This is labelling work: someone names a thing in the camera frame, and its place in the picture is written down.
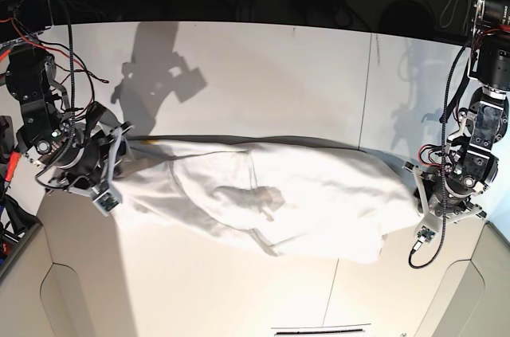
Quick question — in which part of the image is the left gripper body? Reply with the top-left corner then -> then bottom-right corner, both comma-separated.
403,162 -> 487,233

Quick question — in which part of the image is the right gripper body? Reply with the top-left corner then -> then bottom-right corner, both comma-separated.
44,104 -> 133,192

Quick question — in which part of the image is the white printed t-shirt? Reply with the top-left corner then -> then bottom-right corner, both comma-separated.
112,139 -> 422,263

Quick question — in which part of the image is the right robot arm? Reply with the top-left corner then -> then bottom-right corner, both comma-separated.
1,0 -> 132,211

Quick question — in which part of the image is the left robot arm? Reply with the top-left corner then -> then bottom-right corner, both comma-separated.
405,0 -> 509,241

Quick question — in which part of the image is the white vent grille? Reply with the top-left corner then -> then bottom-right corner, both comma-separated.
271,324 -> 374,337

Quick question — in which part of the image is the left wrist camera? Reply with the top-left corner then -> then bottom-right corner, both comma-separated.
413,225 -> 436,251

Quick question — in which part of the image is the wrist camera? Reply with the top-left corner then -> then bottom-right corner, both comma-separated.
413,225 -> 436,251
92,189 -> 122,217

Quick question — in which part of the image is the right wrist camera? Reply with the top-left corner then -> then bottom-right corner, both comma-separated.
92,189 -> 122,217

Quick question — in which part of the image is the right braided black cable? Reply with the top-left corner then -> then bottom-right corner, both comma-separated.
408,44 -> 469,270

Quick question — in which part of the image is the braided black cable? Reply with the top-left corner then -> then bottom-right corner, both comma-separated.
63,0 -> 79,155
408,44 -> 469,270

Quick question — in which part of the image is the orange handled tool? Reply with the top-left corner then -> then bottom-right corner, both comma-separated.
4,146 -> 22,192

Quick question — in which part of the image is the left braided black cable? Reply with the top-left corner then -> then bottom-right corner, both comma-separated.
63,0 -> 79,155

